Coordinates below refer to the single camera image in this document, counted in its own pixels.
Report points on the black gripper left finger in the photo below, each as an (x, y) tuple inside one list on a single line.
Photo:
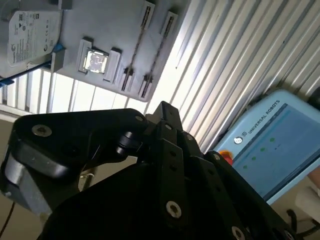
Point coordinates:
[(100, 120)]

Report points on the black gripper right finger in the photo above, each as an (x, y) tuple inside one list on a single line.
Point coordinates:
[(212, 180)]

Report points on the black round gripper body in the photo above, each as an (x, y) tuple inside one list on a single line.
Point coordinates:
[(112, 212)]

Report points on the person's hand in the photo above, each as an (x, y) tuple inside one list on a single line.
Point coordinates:
[(316, 177)]

